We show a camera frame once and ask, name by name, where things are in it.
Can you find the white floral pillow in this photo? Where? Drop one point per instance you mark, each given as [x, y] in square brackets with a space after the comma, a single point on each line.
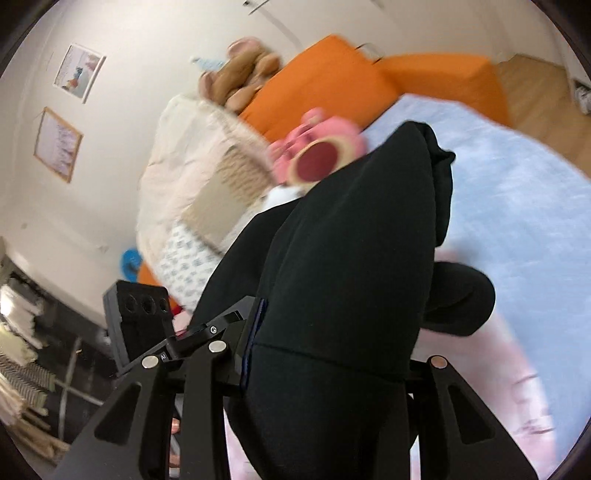
[185, 266]

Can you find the white framed picture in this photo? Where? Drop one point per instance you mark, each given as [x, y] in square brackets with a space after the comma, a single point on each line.
[77, 71]

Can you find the blue neck pillow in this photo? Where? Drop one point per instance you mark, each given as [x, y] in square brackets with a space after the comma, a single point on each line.
[130, 263]

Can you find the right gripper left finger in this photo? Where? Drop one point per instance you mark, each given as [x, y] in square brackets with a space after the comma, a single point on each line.
[129, 437]

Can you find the pink strawberry bear plush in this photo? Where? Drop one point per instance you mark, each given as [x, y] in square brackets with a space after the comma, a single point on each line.
[315, 149]

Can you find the cream striped duvet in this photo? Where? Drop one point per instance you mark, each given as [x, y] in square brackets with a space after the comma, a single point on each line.
[191, 136]

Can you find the black zip jacket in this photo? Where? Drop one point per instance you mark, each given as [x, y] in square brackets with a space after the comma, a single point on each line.
[349, 276]

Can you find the light blue quilted blanket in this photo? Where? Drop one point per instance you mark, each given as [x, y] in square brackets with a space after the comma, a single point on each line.
[521, 216]

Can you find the wooden framed picture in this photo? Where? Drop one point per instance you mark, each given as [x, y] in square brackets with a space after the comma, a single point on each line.
[57, 144]

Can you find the pink Hello Kitty bedsheet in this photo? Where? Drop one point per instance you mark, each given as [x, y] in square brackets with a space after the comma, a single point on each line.
[494, 364]

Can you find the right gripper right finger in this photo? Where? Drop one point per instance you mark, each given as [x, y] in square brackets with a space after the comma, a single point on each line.
[459, 436]

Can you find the beige patchwork pillow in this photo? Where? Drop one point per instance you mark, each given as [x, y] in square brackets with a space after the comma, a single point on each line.
[229, 200]

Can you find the brown bear plush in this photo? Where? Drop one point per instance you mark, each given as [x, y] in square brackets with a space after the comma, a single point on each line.
[235, 84]

